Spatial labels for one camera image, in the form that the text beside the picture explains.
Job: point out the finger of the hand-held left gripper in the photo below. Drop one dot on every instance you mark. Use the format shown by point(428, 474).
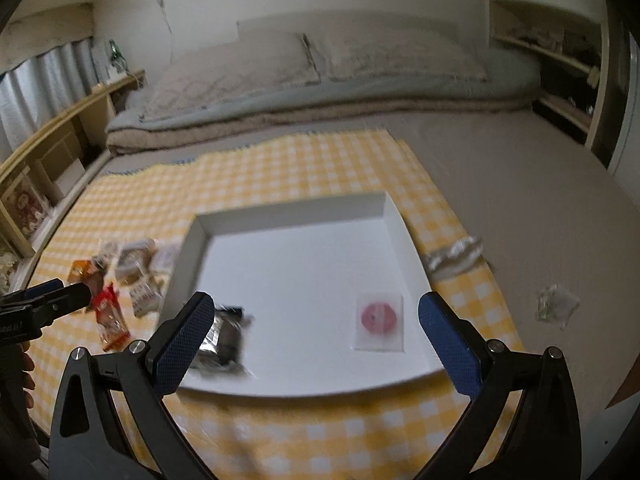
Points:
point(70, 300)
point(45, 291)

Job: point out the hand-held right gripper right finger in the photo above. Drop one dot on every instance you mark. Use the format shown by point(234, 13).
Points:
point(450, 340)

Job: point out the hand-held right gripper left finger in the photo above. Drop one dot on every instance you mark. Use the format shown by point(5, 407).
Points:
point(185, 340)

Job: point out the orange snack packet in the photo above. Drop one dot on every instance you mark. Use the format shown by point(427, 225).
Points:
point(82, 270)

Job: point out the dark foil snack packet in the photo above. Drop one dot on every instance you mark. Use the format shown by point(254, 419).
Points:
point(227, 335)

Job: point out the dark brown snack packet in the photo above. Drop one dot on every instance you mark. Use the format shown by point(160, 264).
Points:
point(100, 265)

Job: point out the red snack packet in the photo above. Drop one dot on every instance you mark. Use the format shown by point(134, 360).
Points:
point(112, 320)

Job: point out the white red-lettered snack packet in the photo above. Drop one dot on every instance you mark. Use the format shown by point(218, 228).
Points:
point(144, 297)

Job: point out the round pastry grey packet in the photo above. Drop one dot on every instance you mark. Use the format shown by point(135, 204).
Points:
point(132, 262)

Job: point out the small pinkish candy packet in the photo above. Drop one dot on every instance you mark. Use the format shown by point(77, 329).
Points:
point(166, 260)

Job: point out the white cardboard tray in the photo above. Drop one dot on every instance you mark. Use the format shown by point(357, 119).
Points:
point(300, 285)

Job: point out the person's left hand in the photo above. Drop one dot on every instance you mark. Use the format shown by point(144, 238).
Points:
point(24, 375)

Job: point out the small clear round snack packet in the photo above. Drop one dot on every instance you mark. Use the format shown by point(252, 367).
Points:
point(109, 250)

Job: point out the pink round snack clear packet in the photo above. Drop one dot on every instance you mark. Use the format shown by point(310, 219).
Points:
point(377, 317)

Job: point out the crumpled silver wrapper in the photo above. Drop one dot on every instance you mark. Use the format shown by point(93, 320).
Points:
point(450, 255)

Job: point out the patterned picture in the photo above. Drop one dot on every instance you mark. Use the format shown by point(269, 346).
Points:
point(22, 205)

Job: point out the small clear wrapper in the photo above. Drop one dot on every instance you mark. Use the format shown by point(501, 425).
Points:
point(557, 305)

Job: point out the wooden bedside shelf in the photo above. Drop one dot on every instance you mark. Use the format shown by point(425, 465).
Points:
point(60, 125)

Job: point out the yellow checkered cloth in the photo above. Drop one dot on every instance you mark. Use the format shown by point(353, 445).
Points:
point(250, 175)

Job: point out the grey curtain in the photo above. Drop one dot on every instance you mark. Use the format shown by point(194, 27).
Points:
point(45, 80)

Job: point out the white box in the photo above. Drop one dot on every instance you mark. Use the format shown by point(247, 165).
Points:
point(115, 74)

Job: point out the green bottle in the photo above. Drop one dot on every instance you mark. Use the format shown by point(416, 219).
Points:
point(116, 52)

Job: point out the beige fleece blanket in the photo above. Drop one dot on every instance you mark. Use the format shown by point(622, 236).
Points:
point(300, 117)

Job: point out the grey-blue duvet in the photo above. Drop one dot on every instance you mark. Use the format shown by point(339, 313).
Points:
point(350, 90)

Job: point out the beige textured pillow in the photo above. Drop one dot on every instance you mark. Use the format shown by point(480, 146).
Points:
point(225, 70)
point(395, 55)

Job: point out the wooden wall shelf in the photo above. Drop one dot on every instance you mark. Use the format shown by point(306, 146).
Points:
point(550, 52)

